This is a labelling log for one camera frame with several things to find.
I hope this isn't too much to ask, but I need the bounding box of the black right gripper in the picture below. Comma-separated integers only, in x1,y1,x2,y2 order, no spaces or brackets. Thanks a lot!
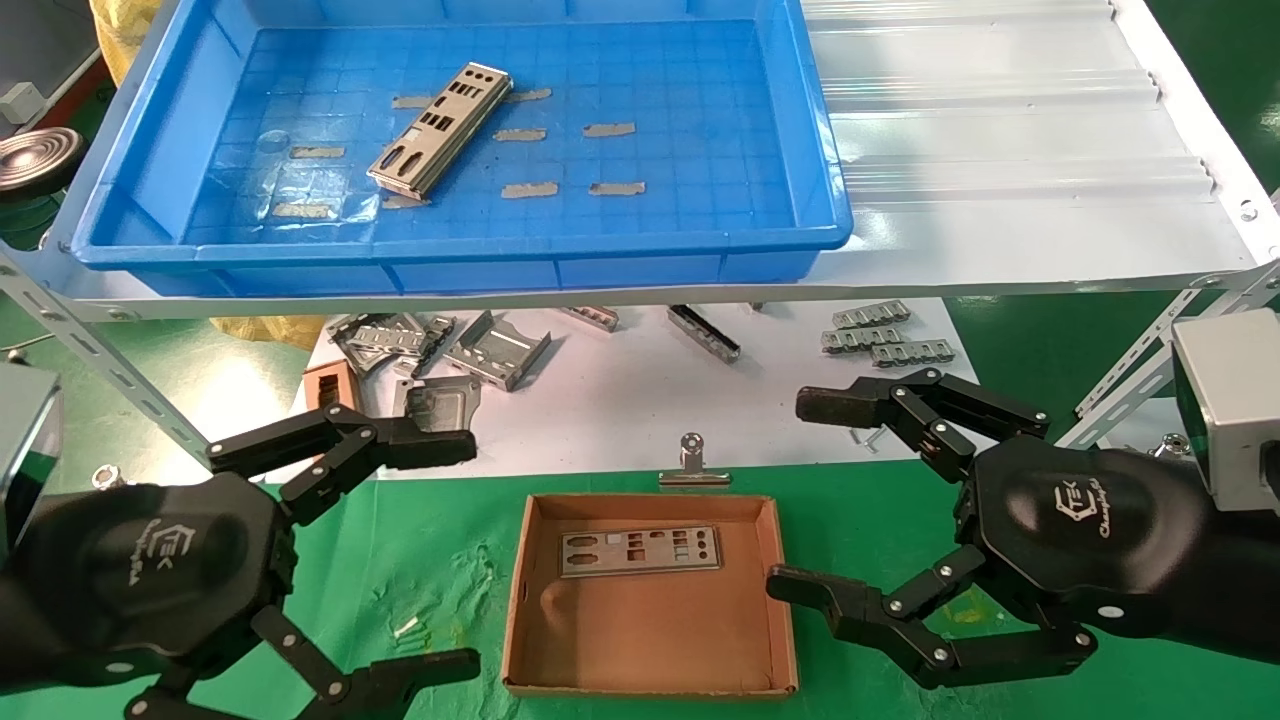
767,367,1280,690

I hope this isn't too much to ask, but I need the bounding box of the brown cardboard box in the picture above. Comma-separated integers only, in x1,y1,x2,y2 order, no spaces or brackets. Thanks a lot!
502,492,800,698

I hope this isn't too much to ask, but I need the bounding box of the yellow plastic bag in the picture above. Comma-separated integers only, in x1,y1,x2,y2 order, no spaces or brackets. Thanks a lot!
208,314,329,350
88,0,151,87

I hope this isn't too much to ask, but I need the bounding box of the silver toothed metal strip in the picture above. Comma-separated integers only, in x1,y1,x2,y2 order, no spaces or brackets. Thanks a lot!
833,300,912,329
821,326,906,353
870,340,958,368

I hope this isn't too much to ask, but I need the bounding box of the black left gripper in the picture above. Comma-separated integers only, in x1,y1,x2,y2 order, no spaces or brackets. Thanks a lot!
0,404,484,720

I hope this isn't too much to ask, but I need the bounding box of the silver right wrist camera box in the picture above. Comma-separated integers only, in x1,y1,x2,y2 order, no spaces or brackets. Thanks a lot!
1172,308,1280,513

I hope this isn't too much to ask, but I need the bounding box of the blue plastic tray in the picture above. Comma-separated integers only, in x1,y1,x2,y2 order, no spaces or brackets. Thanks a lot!
70,0,856,298

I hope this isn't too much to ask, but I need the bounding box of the white paper sheet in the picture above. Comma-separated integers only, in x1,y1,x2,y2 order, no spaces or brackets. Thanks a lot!
300,297,993,483

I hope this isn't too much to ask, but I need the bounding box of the folded silver metal bracket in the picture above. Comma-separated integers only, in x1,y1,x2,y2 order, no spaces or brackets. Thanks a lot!
443,310,553,393

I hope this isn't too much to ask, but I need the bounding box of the slotted steel angle rail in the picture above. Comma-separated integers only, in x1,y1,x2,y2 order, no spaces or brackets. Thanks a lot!
0,252,219,453

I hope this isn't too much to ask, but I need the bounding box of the black round metal disc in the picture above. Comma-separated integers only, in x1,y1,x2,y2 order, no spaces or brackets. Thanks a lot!
0,127,87,197

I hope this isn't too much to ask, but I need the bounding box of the dark metal bar part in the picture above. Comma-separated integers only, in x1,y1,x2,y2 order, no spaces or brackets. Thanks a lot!
667,304,743,363

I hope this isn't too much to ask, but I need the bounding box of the green table cloth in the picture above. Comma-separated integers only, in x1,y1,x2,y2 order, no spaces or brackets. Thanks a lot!
0,458,1280,720

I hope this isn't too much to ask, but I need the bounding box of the flat slotted metal plate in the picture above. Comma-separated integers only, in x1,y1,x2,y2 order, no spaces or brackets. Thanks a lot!
328,312,433,378

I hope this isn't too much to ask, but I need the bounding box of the small bent metal part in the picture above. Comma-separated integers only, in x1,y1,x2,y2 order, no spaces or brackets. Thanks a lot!
396,315,459,379

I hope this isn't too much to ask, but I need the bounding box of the brown rectangular frame part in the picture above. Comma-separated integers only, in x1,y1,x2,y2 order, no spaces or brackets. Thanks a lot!
303,359,363,413

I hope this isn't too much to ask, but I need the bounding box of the white metal frame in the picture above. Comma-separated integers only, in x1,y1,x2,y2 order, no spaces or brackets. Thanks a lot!
1058,262,1280,451

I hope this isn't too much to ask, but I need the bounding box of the white metal shelf board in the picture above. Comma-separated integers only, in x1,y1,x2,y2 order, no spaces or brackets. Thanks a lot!
40,0,1280,323

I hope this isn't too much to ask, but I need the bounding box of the square silver metal bracket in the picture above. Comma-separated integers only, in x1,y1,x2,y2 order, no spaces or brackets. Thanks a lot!
393,375,483,434

